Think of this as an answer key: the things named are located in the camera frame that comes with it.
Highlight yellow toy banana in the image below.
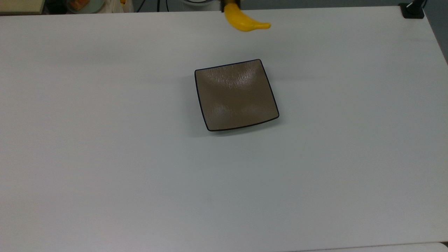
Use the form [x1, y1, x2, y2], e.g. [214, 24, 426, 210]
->
[224, 3, 272, 33]

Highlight brown square ceramic plate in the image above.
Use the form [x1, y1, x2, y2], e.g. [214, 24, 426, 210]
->
[194, 59, 280, 132]

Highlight white plastic bag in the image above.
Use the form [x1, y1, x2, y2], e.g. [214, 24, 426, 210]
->
[104, 0, 135, 13]

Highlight grey round dish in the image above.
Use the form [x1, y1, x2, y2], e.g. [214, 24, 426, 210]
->
[66, 0, 106, 14]

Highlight beige cardboard box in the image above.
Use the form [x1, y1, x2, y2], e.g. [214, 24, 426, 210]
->
[0, 0, 46, 15]

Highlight black floor cable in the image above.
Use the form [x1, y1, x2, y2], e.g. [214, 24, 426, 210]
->
[136, 0, 170, 13]

